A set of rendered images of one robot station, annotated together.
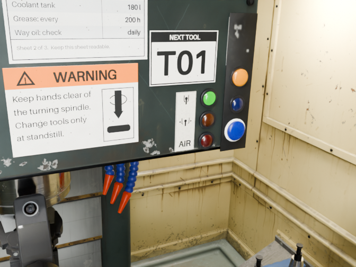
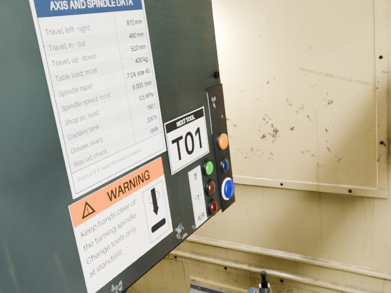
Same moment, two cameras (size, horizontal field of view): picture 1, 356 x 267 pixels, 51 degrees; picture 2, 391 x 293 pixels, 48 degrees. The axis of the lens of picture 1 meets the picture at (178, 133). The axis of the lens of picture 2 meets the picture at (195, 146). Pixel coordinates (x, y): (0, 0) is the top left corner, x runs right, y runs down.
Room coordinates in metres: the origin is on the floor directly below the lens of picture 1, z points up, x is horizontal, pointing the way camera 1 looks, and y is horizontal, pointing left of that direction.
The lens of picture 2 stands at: (-0.01, 0.28, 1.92)
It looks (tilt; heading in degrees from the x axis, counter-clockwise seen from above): 16 degrees down; 330
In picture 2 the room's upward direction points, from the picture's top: 8 degrees counter-clockwise
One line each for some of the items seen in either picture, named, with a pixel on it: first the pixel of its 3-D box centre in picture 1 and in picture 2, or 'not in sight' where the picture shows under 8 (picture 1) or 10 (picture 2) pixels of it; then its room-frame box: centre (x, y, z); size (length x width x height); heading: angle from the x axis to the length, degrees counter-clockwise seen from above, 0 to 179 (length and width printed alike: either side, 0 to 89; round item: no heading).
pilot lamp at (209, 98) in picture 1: (208, 98); (208, 167); (0.52, -0.04, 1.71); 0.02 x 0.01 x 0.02; 115
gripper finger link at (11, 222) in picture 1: (9, 231); not in sight; (0.56, 0.29, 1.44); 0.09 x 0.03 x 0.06; 39
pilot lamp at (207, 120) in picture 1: (207, 119); (211, 188); (0.52, -0.04, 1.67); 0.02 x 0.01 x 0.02; 115
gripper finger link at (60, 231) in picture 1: (48, 228); not in sight; (0.55, 0.21, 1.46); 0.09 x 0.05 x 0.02; 12
